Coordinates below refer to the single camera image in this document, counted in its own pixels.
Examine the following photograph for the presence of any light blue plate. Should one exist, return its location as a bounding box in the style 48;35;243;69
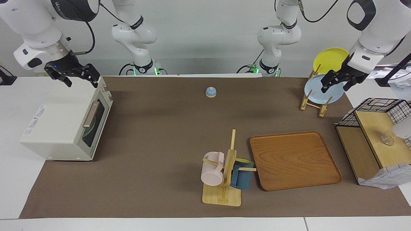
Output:
304;74;345;104

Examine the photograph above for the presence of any wooden mug tree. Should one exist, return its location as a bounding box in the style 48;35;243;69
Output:
202;129;257;207

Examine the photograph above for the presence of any white rounded container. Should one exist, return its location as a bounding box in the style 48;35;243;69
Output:
392;119;411;149

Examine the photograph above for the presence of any glass oven door with handle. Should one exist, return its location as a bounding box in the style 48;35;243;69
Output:
81;98;113;158

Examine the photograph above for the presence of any black angled stand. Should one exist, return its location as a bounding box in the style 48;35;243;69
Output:
376;53;411;87

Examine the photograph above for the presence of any blue mug yellow inside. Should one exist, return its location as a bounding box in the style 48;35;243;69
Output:
231;158;255;190

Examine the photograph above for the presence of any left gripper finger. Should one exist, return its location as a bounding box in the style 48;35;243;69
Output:
343;76;363;92
321;77;336;94

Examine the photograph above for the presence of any pink mug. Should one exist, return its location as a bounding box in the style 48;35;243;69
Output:
201;152;225;186

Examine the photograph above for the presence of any brown table mat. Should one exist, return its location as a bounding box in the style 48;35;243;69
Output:
19;76;411;219

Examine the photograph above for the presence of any black wire basket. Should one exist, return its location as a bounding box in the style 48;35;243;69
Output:
339;98;411;148

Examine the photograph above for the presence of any white toaster oven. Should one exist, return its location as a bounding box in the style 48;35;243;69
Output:
19;76;113;161

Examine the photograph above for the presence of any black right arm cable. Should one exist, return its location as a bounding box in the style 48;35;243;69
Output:
71;19;96;56

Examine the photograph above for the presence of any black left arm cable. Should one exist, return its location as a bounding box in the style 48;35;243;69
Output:
297;0;339;23

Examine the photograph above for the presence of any white checked cloth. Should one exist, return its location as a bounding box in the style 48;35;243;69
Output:
358;163;411;190
334;110;355;126

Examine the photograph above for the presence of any wooden plate rack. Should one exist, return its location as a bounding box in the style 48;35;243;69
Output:
300;64;334;118

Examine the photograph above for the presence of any yellow plate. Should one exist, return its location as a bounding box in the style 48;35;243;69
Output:
313;48;350;75

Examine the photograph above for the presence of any black table clamp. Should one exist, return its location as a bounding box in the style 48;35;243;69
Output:
0;66;17;86

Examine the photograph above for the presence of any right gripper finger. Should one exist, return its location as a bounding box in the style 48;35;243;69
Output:
58;74;72;88
84;64;101;88

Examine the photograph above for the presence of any brown wooden tray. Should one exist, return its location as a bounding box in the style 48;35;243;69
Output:
250;132;343;192

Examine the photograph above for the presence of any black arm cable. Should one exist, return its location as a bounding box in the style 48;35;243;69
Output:
297;0;339;23
71;19;96;56

